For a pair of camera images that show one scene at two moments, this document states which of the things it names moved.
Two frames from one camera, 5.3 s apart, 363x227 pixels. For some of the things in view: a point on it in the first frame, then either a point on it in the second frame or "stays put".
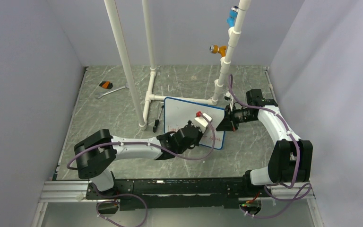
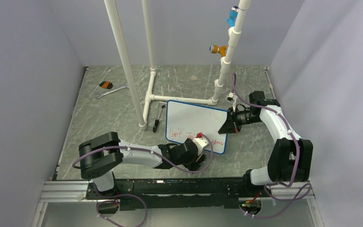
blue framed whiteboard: [178, 112] stays put
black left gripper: [199, 136] -> [202, 158]
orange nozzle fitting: [214, 48] stays put
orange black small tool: [106, 84] stays put
